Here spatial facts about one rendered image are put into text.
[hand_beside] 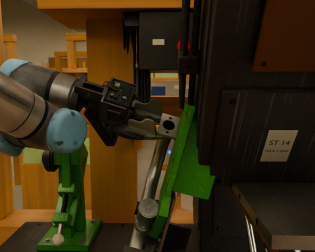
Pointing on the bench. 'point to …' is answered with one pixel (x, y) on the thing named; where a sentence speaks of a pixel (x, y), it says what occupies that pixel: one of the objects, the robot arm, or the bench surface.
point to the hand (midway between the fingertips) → (164, 129)
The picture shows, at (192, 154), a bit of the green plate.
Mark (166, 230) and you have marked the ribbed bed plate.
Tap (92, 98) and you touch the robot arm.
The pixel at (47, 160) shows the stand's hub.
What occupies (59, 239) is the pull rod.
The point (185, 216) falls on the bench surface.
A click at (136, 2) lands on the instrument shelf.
